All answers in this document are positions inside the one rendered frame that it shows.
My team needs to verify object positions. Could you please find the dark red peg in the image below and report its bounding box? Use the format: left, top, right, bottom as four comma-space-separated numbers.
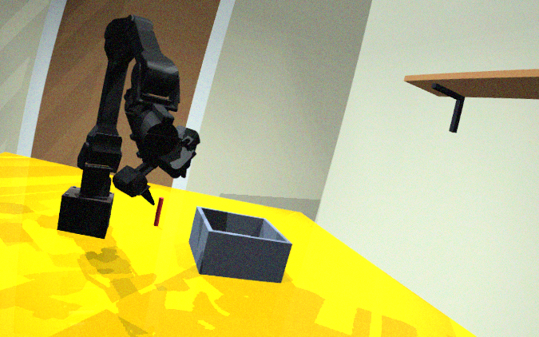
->
153, 197, 164, 226

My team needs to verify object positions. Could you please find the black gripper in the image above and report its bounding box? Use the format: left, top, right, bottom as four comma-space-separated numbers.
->
113, 125, 200, 205

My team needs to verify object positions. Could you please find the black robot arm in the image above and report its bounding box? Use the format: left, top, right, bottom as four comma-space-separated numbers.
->
77, 14, 196, 200

